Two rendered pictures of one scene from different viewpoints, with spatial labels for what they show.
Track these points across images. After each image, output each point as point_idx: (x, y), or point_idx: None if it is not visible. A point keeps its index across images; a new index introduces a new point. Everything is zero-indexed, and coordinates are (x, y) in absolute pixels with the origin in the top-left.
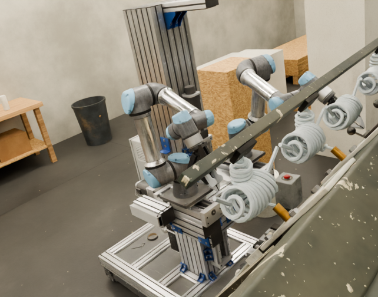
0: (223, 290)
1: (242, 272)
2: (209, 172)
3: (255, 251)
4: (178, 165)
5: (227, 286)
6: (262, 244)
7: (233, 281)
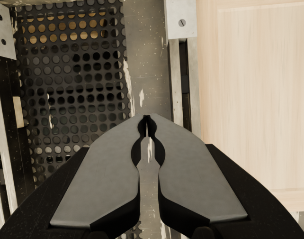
0: None
1: (12, 210)
2: (178, 214)
3: (167, 28)
4: None
5: (4, 162)
6: (170, 58)
7: None
